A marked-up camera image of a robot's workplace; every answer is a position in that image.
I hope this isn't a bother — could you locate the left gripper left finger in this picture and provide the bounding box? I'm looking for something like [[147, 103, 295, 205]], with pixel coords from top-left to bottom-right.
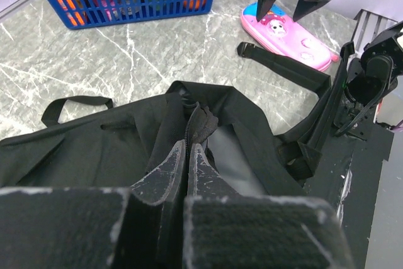
[[1, 140, 186, 268]]

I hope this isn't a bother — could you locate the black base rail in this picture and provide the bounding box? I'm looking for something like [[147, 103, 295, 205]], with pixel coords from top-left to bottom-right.
[[304, 124, 394, 268]]

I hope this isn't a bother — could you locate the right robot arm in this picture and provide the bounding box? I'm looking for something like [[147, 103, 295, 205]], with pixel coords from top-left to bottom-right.
[[257, 0, 402, 137]]

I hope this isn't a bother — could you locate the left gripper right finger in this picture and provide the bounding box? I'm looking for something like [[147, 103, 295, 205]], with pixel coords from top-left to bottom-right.
[[183, 144, 355, 268]]

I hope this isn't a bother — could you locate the black backpack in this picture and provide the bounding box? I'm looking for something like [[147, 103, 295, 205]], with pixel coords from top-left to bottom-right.
[[1, 42, 355, 196]]

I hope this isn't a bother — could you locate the pink pencil case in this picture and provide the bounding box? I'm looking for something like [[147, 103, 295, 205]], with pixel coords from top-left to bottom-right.
[[241, 3, 339, 71]]

